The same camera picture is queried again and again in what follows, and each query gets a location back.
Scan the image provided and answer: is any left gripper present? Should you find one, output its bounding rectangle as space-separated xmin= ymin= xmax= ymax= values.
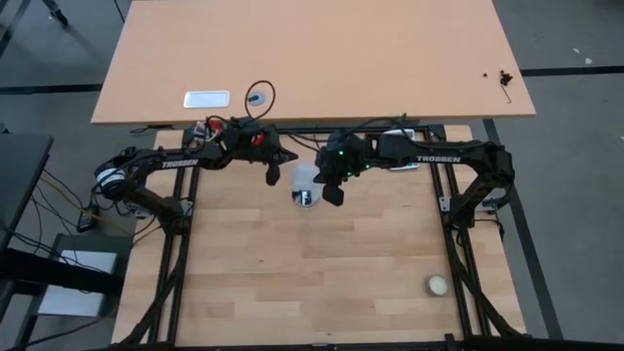
xmin=221 ymin=115 xmax=299 ymax=188

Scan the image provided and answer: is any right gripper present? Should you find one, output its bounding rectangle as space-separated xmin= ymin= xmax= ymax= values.
xmin=313 ymin=129 xmax=381 ymax=208

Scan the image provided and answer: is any white lightbulb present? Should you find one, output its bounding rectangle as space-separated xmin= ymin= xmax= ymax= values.
xmin=290 ymin=162 xmax=324 ymax=197

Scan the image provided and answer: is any grey desk calculator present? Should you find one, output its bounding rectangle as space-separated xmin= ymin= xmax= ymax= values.
xmin=382 ymin=127 xmax=422 ymax=173

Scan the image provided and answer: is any light wood desk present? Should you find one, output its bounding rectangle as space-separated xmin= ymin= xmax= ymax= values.
xmin=91 ymin=0 xmax=537 ymax=127

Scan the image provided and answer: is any small cream round lid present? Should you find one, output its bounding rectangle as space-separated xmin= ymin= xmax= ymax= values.
xmin=425 ymin=274 xmax=450 ymax=298

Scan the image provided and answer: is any black power brick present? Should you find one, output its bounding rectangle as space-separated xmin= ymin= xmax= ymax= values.
xmin=76 ymin=207 xmax=100 ymax=233

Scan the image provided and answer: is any black desk leg bar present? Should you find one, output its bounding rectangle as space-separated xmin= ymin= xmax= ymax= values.
xmin=0 ymin=247 xmax=126 ymax=296

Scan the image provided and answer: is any black stand leg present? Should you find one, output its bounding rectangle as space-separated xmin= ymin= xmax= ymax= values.
xmin=41 ymin=0 xmax=69 ymax=26

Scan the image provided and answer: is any black side desk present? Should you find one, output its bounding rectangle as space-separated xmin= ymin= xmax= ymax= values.
xmin=0 ymin=132 xmax=56 ymax=253

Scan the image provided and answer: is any black aluminium frame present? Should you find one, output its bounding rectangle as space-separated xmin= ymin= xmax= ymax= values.
xmin=111 ymin=124 xmax=624 ymax=351

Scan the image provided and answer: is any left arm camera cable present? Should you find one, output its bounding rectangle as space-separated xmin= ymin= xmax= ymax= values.
xmin=243 ymin=79 xmax=277 ymax=122

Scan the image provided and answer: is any gold wire pen cup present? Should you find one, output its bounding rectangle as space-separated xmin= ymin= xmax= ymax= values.
xmin=187 ymin=119 xmax=225 ymax=147

